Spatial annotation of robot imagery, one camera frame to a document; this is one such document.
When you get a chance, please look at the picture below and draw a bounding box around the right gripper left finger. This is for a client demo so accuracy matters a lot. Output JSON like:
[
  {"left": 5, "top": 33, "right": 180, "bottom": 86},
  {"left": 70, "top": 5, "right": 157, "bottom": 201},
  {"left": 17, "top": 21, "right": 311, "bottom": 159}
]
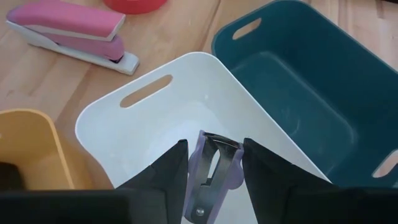
[{"left": 116, "top": 139, "right": 190, "bottom": 224}]

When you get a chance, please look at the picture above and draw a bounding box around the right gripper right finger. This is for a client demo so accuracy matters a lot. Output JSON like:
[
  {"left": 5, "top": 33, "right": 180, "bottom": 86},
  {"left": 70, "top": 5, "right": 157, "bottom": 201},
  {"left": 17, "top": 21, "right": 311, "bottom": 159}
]
[{"left": 242, "top": 138, "right": 335, "bottom": 224}]

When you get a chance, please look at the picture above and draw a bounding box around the purple staple remover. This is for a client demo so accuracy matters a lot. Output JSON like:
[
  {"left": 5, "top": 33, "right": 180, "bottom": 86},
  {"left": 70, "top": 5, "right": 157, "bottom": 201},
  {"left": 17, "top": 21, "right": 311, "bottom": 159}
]
[{"left": 182, "top": 129, "right": 245, "bottom": 224}]

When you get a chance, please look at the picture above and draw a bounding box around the red tape roll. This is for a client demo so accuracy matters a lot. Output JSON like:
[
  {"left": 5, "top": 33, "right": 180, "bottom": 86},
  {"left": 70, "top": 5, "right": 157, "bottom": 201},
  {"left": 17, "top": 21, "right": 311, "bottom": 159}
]
[{"left": 102, "top": 0, "right": 169, "bottom": 15}]

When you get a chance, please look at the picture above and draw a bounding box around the pink and white stapler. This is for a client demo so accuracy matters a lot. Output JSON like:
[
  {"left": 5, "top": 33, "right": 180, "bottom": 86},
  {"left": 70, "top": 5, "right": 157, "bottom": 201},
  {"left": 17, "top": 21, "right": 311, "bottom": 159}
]
[{"left": 5, "top": 0, "right": 140, "bottom": 76}]

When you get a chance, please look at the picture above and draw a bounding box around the white plastic bin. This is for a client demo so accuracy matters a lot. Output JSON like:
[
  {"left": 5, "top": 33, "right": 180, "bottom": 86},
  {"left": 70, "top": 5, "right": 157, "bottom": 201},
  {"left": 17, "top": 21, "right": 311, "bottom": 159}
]
[{"left": 74, "top": 51, "right": 330, "bottom": 224}]

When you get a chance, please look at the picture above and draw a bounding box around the yellow plastic bin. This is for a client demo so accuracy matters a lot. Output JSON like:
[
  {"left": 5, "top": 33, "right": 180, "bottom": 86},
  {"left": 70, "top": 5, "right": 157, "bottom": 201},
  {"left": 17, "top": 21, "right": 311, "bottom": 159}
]
[{"left": 0, "top": 108, "right": 114, "bottom": 190}]

